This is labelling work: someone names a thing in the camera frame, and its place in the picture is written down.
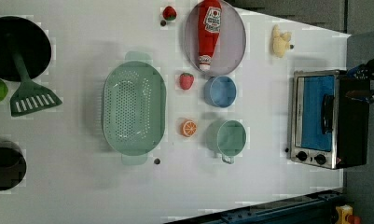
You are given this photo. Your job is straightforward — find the yellow plush banana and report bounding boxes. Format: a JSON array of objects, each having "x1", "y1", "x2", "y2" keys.
[{"x1": 272, "y1": 25, "x2": 294, "y2": 58}]

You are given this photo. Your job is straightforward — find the yellow red toy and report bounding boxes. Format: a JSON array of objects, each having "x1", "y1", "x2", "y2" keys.
[{"x1": 335, "y1": 204, "x2": 361, "y2": 224}]

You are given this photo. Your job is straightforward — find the blue cup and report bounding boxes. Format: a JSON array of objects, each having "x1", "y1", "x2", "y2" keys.
[{"x1": 203, "y1": 77, "x2": 237, "y2": 108}]

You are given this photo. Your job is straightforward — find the grey round plate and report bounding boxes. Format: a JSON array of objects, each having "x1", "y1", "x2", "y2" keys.
[{"x1": 184, "y1": 0, "x2": 246, "y2": 76}]

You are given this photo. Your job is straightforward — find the toy strawberry centre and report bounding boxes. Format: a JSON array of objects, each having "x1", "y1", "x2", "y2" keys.
[{"x1": 179, "y1": 73, "x2": 194, "y2": 91}]

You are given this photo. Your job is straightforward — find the silver black toaster oven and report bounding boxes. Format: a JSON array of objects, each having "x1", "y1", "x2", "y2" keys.
[{"x1": 289, "y1": 70, "x2": 370, "y2": 170}]

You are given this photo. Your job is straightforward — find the toy strawberry top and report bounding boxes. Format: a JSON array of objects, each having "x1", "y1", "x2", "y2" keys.
[{"x1": 162, "y1": 6, "x2": 177, "y2": 21}]

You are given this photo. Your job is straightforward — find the blue oven door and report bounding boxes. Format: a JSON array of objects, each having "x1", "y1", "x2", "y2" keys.
[{"x1": 296, "y1": 76, "x2": 335, "y2": 151}]

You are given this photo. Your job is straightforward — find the green slotted spatula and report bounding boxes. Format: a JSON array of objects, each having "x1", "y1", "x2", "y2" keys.
[{"x1": 10, "y1": 50, "x2": 62, "y2": 117}]

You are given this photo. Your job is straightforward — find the toy strawberry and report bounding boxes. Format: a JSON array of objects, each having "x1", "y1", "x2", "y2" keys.
[
  {"x1": 162, "y1": 6, "x2": 177, "y2": 21},
  {"x1": 179, "y1": 73, "x2": 194, "y2": 91}
]

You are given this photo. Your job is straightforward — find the blue metal frame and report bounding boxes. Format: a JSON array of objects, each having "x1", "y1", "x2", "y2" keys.
[{"x1": 167, "y1": 190, "x2": 345, "y2": 224}]

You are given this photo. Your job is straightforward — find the black frying pan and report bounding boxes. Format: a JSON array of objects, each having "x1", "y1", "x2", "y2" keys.
[{"x1": 0, "y1": 16, "x2": 52, "y2": 83}]

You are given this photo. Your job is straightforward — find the green mug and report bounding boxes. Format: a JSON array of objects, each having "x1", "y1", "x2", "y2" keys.
[{"x1": 205, "y1": 119, "x2": 246, "y2": 164}]

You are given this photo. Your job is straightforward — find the green oval colander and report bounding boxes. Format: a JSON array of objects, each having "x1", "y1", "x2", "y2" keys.
[{"x1": 102, "y1": 51, "x2": 166, "y2": 166}]

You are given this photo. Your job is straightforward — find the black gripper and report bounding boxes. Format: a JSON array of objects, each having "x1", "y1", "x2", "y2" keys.
[{"x1": 346, "y1": 59, "x2": 374, "y2": 105}]

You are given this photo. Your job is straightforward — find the red plush ketchup bottle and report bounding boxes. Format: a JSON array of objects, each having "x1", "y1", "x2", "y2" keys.
[{"x1": 198, "y1": 0, "x2": 222, "y2": 71}]

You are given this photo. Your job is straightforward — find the toy orange slice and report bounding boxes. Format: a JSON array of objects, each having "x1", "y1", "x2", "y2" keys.
[{"x1": 181, "y1": 119, "x2": 197, "y2": 137}]

